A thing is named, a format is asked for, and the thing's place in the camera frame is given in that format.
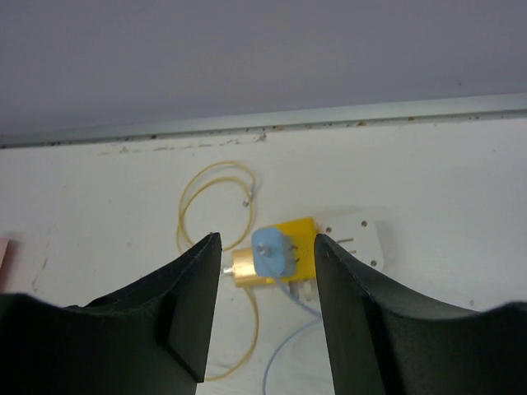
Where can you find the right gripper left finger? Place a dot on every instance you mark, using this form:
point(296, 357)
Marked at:
point(150, 337)

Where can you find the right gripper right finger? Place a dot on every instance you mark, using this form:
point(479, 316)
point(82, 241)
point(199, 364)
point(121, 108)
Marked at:
point(384, 338)

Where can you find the pink rectangular power strip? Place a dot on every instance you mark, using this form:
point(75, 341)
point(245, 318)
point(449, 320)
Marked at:
point(5, 261)

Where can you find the white plug on cube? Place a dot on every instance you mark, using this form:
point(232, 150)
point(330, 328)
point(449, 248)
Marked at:
point(355, 231)

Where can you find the orange yellow charger plug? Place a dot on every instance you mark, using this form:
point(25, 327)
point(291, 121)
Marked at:
point(242, 269)

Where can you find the yellow cube socket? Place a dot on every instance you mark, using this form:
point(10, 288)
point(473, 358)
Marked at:
point(302, 233)

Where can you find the light blue charger plug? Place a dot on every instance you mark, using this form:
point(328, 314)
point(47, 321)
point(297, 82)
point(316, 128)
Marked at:
point(274, 253)

